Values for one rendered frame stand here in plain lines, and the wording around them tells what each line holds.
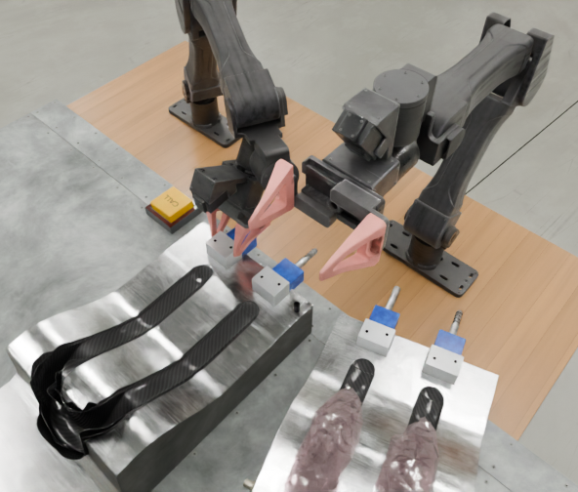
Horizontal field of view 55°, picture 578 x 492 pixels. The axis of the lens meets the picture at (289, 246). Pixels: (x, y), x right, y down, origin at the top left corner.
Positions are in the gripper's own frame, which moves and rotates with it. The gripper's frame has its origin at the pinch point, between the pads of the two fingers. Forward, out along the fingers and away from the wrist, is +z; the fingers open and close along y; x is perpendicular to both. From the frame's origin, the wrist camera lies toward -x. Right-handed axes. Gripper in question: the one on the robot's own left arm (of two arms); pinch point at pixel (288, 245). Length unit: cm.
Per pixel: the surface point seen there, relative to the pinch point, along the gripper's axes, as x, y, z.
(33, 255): 39, -56, 11
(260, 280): 28.2, -13.5, -7.7
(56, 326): 26.4, -29.6, 18.7
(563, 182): 123, -1, -169
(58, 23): 122, -261, -100
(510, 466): 40, 31, -13
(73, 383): 25.8, -19.8, 22.2
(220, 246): 28.2, -23.3, -8.3
